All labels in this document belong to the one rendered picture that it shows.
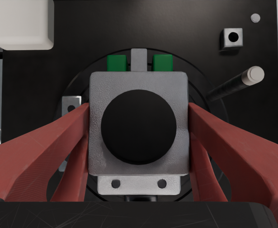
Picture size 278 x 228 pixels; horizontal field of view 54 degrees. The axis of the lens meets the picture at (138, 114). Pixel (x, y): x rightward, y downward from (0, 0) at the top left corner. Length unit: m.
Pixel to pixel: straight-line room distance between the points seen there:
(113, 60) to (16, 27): 0.10
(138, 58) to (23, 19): 0.12
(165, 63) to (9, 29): 0.14
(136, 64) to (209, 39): 0.10
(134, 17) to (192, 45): 0.06
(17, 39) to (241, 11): 0.19
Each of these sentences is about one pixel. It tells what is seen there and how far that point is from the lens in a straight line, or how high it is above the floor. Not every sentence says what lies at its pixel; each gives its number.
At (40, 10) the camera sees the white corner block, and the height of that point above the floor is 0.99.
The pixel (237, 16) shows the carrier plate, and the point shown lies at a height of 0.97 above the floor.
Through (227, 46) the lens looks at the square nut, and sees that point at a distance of 0.24.
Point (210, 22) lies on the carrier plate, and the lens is 0.26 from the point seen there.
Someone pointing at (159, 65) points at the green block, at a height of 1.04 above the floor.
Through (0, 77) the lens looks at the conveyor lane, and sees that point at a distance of 0.33.
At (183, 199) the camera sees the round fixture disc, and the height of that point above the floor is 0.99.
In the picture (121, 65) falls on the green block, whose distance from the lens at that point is 0.17.
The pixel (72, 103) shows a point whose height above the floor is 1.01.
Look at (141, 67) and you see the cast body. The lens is 0.16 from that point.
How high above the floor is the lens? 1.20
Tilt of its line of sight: 86 degrees down
